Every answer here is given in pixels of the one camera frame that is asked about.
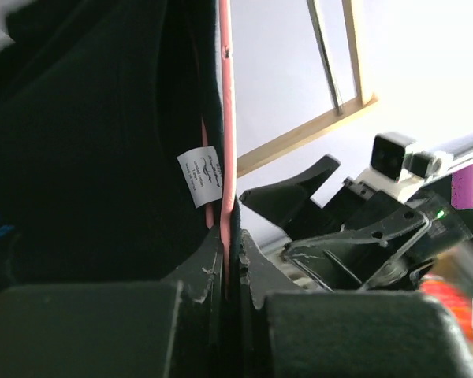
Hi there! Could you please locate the black t shirt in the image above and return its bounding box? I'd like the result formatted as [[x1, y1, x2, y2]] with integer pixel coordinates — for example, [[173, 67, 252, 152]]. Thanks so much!
[[0, 1, 227, 291]]

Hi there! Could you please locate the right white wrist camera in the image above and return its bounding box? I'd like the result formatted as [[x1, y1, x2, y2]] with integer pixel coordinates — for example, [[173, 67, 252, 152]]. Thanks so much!
[[356, 132, 453, 203]]

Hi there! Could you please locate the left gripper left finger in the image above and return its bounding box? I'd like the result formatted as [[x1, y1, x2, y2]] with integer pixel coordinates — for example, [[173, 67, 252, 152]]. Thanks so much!
[[0, 228, 222, 377]]

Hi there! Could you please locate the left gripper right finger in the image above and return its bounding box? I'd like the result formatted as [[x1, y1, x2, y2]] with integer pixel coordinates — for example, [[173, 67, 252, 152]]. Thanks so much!
[[240, 232, 473, 377]]

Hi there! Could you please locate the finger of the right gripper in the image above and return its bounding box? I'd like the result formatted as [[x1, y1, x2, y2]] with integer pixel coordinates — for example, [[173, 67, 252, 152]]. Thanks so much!
[[240, 155, 341, 228], [283, 208, 430, 291]]

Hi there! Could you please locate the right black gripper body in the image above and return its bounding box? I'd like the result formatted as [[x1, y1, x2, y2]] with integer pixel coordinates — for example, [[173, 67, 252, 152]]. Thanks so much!
[[341, 179, 471, 291]]

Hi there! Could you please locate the metal hanging rail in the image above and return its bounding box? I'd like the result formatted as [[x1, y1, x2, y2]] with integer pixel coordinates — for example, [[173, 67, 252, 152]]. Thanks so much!
[[307, 0, 343, 116]]

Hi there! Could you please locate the red printed package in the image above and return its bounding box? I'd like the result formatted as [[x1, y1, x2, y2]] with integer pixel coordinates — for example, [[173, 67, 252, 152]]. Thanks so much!
[[419, 274, 473, 348]]

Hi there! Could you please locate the pink wire hanger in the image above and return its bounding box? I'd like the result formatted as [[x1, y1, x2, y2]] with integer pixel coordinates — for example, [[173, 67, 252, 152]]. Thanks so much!
[[190, 1, 240, 298]]

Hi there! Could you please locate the wooden clothes rack frame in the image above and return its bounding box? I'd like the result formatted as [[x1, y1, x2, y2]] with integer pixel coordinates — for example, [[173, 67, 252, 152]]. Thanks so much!
[[236, 1, 378, 178]]

